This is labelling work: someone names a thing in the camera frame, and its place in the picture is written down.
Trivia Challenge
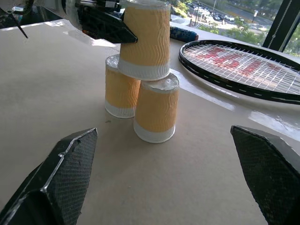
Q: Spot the orange white ripple paper cup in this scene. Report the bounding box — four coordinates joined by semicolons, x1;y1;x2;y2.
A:
117;0;172;82
104;54;142;119
133;73;180;144

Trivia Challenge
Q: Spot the blue black racket handle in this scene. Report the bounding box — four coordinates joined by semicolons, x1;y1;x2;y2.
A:
169;26;199;41

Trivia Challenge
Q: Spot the black tennis racket red logo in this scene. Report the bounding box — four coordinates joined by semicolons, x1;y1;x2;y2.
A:
178;40;300;105

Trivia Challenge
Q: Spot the black window frame post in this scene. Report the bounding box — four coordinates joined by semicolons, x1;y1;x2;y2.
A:
262;0;300;50

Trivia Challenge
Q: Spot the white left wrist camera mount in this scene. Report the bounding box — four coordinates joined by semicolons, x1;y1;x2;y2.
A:
65;0;83;26

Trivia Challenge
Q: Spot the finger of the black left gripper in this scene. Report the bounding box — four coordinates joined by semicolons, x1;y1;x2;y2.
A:
78;7;138;45

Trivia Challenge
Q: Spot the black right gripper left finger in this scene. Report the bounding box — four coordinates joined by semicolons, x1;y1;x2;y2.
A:
0;127;98;225

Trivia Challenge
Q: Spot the black glossy furniture top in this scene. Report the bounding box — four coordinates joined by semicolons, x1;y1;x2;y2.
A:
0;5;64;30

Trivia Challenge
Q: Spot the thin black rod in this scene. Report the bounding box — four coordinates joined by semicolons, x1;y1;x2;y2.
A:
7;9;29;39

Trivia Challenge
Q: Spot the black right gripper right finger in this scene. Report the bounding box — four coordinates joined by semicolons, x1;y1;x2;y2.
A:
230;125;300;225

